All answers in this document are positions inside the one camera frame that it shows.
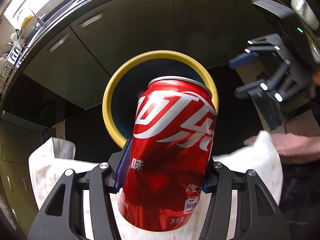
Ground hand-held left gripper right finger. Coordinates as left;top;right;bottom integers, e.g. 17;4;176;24
200;161;292;240

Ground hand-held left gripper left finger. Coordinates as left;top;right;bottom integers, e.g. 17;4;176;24
26;140;133;240

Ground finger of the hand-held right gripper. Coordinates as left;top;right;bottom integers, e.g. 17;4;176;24
234;59;293;103
229;34;288;68

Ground red soda can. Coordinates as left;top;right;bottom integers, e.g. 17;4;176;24
117;76;217;232

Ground yellow rimmed trash bin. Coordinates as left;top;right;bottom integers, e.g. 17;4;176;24
102;51;219;148

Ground white floral tablecloth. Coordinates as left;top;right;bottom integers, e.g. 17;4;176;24
29;130;284;240

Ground green sink base cabinets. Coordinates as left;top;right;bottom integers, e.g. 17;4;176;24
0;0;295;110

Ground green base cabinets with drawers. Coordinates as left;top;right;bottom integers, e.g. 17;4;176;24
0;117;50;230

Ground white dish rack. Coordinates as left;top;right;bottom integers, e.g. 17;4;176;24
0;39;24;87

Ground small steel faucet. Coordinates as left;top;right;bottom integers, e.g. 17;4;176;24
34;11;48;27

